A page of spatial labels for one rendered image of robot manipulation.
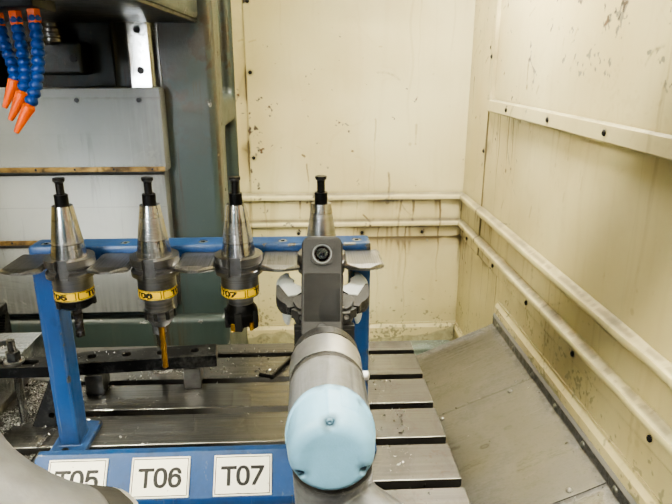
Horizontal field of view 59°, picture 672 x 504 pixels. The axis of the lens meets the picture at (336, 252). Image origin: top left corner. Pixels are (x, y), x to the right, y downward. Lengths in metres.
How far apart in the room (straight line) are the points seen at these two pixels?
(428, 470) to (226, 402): 0.37
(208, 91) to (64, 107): 0.30
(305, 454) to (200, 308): 1.02
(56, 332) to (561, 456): 0.82
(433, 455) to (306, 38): 1.16
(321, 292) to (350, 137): 1.11
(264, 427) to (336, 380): 0.48
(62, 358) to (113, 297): 0.56
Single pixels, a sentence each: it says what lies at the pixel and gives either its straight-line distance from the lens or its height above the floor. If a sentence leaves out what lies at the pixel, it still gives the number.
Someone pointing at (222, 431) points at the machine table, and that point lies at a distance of 1.01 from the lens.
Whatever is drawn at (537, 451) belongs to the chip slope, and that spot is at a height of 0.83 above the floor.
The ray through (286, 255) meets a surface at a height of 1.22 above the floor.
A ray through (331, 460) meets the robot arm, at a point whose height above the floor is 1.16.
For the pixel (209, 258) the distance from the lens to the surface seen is 0.81.
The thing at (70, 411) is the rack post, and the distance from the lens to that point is 1.00.
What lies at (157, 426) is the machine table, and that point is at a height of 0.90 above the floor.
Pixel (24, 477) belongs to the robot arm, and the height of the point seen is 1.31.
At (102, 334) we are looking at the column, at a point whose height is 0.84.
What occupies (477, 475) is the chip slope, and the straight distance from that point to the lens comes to 1.13.
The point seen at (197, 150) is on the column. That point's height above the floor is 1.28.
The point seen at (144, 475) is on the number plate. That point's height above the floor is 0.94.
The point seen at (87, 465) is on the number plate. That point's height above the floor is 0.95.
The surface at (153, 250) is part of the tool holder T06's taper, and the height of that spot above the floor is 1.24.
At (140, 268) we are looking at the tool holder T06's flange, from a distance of 0.80.
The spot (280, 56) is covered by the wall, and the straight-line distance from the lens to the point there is 1.71.
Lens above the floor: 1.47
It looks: 18 degrees down
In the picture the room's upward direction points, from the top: straight up
